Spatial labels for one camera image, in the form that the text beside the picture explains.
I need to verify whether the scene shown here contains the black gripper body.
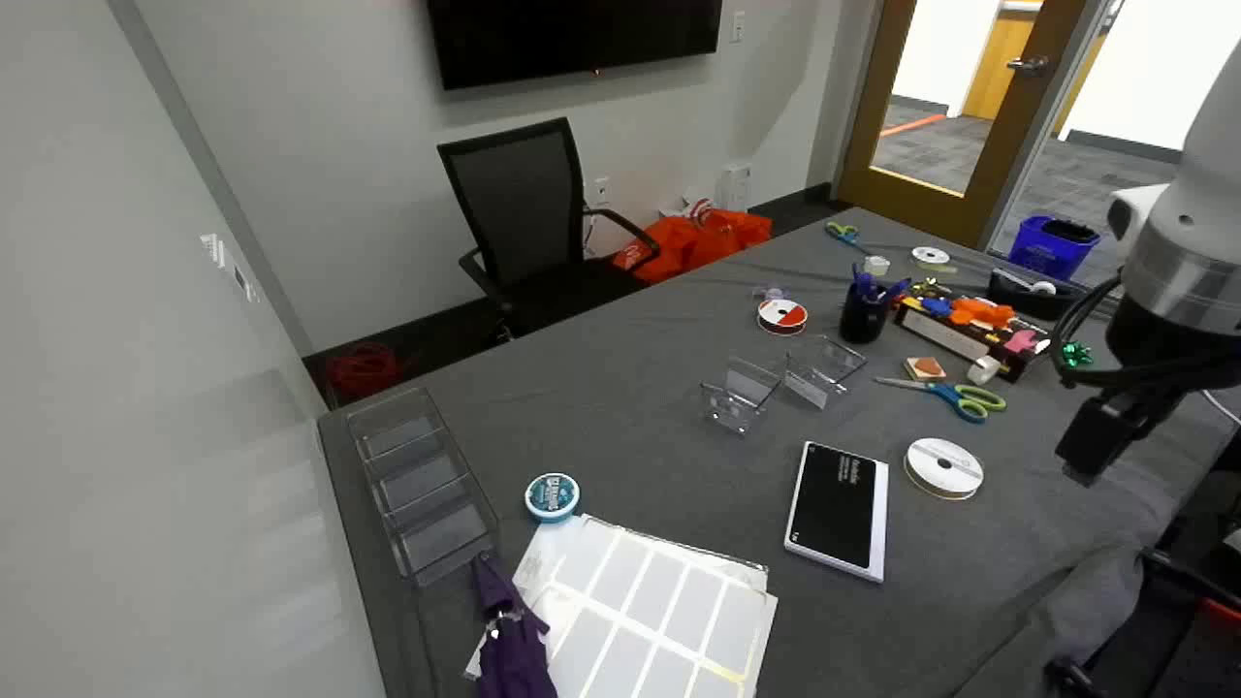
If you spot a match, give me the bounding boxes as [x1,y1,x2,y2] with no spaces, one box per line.
[1056,392,1153,485]

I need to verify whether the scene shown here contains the black notebook with white edge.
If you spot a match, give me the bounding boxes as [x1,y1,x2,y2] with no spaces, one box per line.
[782,441,887,582]

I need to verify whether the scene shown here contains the white ribbon spool far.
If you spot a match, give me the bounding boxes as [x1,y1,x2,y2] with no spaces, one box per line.
[907,244,953,269]

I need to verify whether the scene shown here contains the wooden glass door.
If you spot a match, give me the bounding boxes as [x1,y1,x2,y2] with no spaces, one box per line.
[838,0,1110,244]

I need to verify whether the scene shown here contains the clear acrylic holder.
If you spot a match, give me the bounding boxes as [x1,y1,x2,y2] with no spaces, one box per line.
[697,361,781,434]
[781,337,865,410]

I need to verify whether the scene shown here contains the white ribbon spool near notebook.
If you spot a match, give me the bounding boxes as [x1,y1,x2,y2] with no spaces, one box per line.
[907,438,984,499]

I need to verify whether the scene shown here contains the clear acrylic holder right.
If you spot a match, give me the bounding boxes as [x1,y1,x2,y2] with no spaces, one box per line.
[781,337,865,410]

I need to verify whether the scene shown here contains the blue green scissors far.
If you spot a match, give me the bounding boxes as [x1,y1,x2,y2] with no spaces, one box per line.
[823,220,874,255]

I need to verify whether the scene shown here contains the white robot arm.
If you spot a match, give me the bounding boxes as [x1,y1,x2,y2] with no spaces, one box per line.
[1051,48,1241,485]

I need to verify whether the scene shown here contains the clear acrylic holder left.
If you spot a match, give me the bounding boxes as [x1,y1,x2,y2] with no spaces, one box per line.
[697,361,781,434]

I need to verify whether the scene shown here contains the small orange square box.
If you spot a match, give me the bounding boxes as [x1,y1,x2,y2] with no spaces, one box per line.
[905,355,945,381]

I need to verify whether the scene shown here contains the clear plastic tray organizer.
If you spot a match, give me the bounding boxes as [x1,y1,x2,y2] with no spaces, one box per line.
[344,392,494,588]

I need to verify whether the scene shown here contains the black box of colourful items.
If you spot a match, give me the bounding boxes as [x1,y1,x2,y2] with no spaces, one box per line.
[895,292,1051,384]

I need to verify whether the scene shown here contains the green gift bow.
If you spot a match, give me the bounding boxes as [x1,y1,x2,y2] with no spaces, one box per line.
[1056,343,1094,367]

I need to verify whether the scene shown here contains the black mug with pens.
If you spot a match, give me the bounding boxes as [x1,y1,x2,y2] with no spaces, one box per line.
[838,255,907,344]

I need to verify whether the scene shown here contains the black office chair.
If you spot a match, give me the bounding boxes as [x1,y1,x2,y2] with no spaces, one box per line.
[438,115,662,337]

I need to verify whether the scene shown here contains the white label sheets stack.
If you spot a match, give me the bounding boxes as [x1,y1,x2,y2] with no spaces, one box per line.
[513,514,781,698]

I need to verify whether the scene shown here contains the black tape dispenser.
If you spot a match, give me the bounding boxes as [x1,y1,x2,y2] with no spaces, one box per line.
[984,269,1083,321]

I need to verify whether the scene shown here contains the blue tape roll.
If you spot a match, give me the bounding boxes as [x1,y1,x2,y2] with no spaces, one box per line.
[522,474,582,525]

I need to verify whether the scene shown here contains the grey tablecloth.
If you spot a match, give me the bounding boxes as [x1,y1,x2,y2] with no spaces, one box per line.
[313,206,1241,698]

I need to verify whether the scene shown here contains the orange bag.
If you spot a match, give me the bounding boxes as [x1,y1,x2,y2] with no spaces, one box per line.
[608,206,770,282]

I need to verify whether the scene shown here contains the purple cloth bundle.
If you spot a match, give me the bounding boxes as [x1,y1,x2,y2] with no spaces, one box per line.
[471,553,560,698]

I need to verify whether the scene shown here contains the green blue handled scissors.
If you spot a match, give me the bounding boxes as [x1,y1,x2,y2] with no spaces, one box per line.
[887,376,1008,423]

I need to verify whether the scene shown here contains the blue recycling bin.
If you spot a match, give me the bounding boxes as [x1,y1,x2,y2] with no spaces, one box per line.
[1008,218,1096,280]

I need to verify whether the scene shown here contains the wall mounted black television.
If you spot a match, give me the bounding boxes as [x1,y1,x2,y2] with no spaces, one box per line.
[427,0,723,90]

